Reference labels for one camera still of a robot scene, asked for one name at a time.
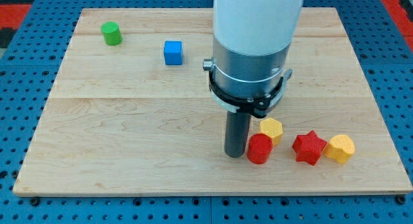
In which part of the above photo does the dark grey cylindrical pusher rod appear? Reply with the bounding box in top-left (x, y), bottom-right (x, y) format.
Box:
top-left (224, 111), bottom-right (251, 158)

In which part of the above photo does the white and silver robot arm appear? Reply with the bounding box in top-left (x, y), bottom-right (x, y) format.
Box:
top-left (203, 0), bottom-right (304, 158)

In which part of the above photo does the red star block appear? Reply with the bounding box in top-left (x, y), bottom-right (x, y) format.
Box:
top-left (292, 130), bottom-right (327, 166)

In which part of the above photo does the red cylinder block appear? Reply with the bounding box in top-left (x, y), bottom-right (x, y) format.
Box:
top-left (247, 134), bottom-right (274, 165)

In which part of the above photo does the yellow hexagon block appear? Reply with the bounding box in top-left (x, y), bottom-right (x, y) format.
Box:
top-left (259, 117), bottom-right (283, 146)

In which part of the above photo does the blue cube block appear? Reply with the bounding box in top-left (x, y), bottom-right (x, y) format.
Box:
top-left (163, 41), bottom-right (183, 65)

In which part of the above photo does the yellow heart block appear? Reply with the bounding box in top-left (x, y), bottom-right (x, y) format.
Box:
top-left (323, 134), bottom-right (356, 164)

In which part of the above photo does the wooden board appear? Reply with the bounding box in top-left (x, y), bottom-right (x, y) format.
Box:
top-left (13, 8), bottom-right (412, 197)

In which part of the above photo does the green cylinder block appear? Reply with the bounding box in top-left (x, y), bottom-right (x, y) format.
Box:
top-left (101, 21), bottom-right (123, 46)

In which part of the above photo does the black clamp ring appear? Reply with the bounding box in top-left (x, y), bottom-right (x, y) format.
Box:
top-left (208, 68), bottom-right (294, 119)

